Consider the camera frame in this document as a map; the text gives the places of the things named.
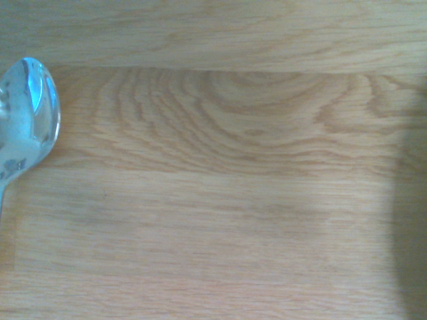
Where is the steel spoon with white handle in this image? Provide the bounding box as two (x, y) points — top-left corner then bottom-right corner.
(0, 57), (62, 223)

